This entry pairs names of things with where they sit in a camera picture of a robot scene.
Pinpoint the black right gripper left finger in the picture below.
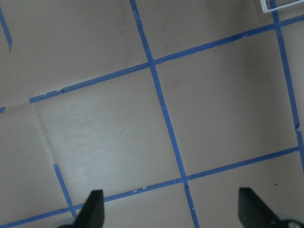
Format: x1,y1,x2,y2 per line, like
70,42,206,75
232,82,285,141
72,190,105,228

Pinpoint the white wire drying rack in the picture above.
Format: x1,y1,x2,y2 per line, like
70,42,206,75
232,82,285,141
260,0,304,13

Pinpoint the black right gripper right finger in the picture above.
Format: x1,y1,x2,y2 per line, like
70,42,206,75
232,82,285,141
237,188,284,228

